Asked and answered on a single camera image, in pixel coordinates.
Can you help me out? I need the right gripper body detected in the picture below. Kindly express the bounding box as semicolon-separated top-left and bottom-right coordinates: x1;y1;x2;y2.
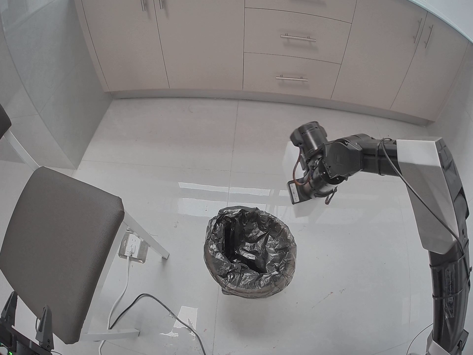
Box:
287;176;338;205

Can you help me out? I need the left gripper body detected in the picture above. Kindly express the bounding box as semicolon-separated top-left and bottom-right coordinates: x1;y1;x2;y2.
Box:
0;321;60;355

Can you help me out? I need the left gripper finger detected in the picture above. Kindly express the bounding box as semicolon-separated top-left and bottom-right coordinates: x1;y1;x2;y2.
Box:
35;305;53;349
0;292;18;327

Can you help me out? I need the black plastic bag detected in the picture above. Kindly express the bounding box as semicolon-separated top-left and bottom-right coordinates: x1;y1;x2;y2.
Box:
203;206;298;299

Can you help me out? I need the grey chair with white legs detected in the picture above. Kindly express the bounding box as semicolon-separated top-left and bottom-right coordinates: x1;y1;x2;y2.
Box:
0;104;170;345

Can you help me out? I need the beige cabinet unit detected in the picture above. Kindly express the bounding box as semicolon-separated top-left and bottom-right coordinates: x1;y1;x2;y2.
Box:
72;0;473;126

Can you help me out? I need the black cable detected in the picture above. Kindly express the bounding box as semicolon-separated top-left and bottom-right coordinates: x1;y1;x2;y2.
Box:
379;137;462;247
110;293;207;355

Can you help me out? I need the white cable with plug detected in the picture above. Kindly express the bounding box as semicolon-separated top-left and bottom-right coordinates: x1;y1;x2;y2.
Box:
99;235;140;355

